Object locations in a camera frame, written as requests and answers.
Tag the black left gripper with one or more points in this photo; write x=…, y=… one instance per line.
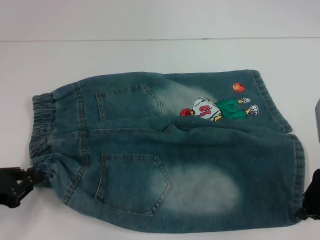
x=8, y=185

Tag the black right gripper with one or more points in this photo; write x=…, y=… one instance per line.
x=313, y=192

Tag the blue denim shorts cartoon print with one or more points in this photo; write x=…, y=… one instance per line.
x=150, y=160

